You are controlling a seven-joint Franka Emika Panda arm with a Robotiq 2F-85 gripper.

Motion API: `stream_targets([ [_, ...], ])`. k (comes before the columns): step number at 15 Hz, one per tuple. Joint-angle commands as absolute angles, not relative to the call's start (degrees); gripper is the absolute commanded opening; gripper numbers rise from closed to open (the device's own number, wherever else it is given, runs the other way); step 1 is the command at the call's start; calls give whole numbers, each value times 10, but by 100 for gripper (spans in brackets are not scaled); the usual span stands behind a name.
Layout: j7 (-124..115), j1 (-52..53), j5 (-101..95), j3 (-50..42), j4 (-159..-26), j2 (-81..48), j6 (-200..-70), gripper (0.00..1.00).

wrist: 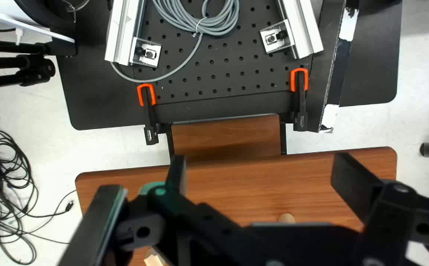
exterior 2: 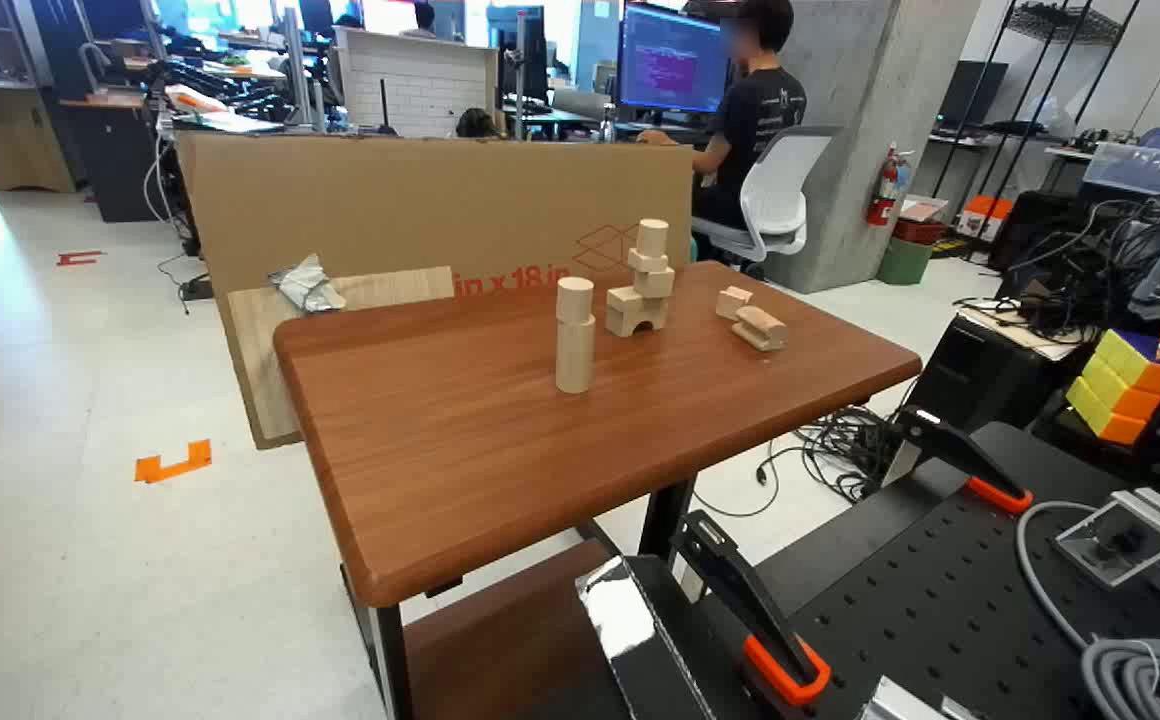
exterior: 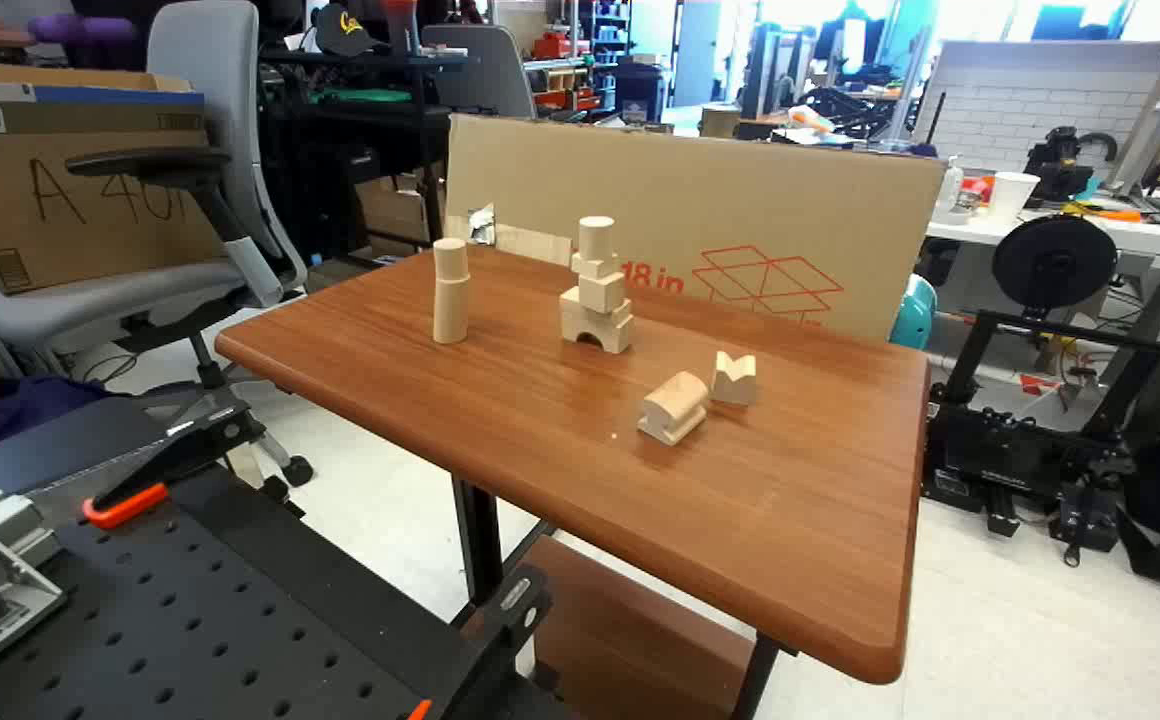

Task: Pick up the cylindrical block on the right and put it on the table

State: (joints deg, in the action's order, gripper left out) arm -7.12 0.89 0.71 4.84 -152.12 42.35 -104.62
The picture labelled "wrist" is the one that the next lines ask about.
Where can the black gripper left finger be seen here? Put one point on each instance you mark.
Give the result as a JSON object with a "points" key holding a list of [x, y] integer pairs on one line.
{"points": [[91, 243]]}

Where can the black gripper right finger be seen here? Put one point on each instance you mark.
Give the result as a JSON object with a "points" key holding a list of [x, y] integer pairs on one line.
{"points": [[355, 185]]}

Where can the small wooden cylinder block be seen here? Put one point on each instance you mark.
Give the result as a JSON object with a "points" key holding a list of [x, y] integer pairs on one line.
{"points": [[287, 219]]}

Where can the wooden block at bottom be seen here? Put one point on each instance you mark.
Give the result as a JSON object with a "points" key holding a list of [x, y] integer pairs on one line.
{"points": [[152, 259]]}

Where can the right orange black clamp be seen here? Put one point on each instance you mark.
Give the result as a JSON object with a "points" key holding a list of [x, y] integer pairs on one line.
{"points": [[298, 86]]}

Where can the orange black clamp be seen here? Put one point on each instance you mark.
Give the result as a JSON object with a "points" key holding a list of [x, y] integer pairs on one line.
{"points": [[146, 100], [298, 86]]}

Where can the left orange black clamp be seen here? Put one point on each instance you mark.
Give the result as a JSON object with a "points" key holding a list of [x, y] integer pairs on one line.
{"points": [[146, 100]]}

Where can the black perforated breadboard plate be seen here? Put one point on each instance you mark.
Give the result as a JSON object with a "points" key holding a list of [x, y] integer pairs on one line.
{"points": [[232, 76]]}

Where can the right aluminium rail bracket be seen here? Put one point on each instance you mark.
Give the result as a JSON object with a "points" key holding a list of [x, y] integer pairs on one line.
{"points": [[297, 30]]}

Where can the aluminium rail bracket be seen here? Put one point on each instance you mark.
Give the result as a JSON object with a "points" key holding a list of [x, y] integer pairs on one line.
{"points": [[124, 46], [297, 30]]}

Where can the black camera tripod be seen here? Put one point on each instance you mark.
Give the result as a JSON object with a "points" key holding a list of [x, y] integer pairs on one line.
{"points": [[31, 61]]}

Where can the left aluminium rail bracket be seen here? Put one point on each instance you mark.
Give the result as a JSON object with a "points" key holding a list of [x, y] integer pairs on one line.
{"points": [[124, 46]]}

